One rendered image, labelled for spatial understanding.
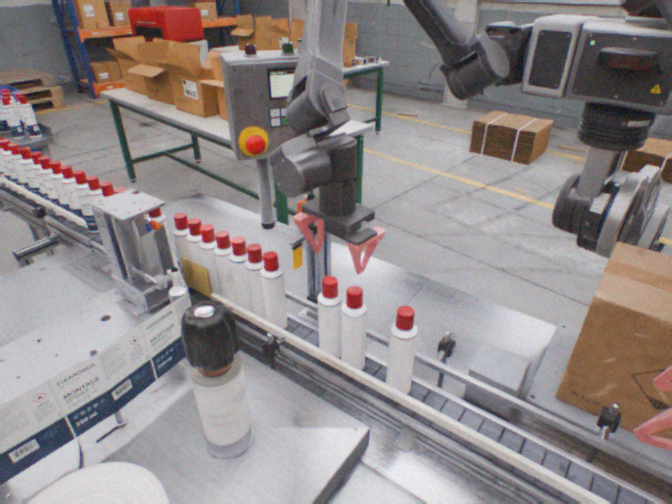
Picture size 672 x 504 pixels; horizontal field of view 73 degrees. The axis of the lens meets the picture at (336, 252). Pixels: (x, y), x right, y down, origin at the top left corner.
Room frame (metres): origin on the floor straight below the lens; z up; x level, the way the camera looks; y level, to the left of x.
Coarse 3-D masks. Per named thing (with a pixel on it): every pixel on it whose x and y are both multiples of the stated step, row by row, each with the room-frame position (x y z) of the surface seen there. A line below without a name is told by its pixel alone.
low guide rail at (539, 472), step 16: (224, 304) 0.88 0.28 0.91; (256, 320) 0.81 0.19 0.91; (288, 336) 0.76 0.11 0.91; (320, 352) 0.71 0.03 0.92; (336, 368) 0.68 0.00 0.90; (352, 368) 0.66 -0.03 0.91; (368, 384) 0.63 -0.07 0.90; (384, 384) 0.62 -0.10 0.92; (400, 400) 0.59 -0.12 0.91; (416, 400) 0.58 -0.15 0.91; (432, 416) 0.55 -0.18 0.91; (464, 432) 0.51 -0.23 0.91; (496, 448) 0.48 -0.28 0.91; (512, 464) 0.46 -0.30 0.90; (528, 464) 0.45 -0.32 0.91; (544, 480) 0.43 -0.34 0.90; (560, 480) 0.42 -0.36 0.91; (576, 496) 0.40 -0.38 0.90; (592, 496) 0.39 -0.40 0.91
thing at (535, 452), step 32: (192, 288) 0.98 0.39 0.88; (288, 320) 0.85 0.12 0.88; (352, 384) 0.66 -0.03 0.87; (416, 384) 0.65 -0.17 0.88; (416, 416) 0.57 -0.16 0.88; (448, 416) 0.57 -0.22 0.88; (480, 416) 0.57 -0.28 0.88; (480, 448) 0.50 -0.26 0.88; (512, 448) 0.50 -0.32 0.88; (544, 448) 0.50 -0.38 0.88; (576, 480) 0.44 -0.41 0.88; (608, 480) 0.44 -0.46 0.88
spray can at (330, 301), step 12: (324, 288) 0.72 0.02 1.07; (336, 288) 0.72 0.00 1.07; (324, 300) 0.72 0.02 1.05; (336, 300) 0.72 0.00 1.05; (324, 312) 0.71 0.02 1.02; (336, 312) 0.71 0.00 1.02; (324, 324) 0.71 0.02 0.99; (336, 324) 0.71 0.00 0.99; (324, 336) 0.71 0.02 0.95; (336, 336) 0.71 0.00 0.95; (324, 348) 0.71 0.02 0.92; (336, 348) 0.71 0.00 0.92
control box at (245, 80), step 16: (224, 64) 0.88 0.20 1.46; (240, 64) 0.86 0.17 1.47; (256, 64) 0.87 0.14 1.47; (272, 64) 0.88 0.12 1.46; (288, 64) 0.89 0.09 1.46; (224, 80) 0.91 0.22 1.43; (240, 80) 0.86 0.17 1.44; (256, 80) 0.87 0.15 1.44; (240, 96) 0.86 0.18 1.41; (256, 96) 0.87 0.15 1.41; (240, 112) 0.86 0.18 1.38; (256, 112) 0.87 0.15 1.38; (240, 128) 0.86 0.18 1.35; (256, 128) 0.87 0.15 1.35; (272, 128) 0.88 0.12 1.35; (288, 128) 0.89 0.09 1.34; (240, 144) 0.86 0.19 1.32; (272, 144) 0.88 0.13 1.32; (240, 160) 0.86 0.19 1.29
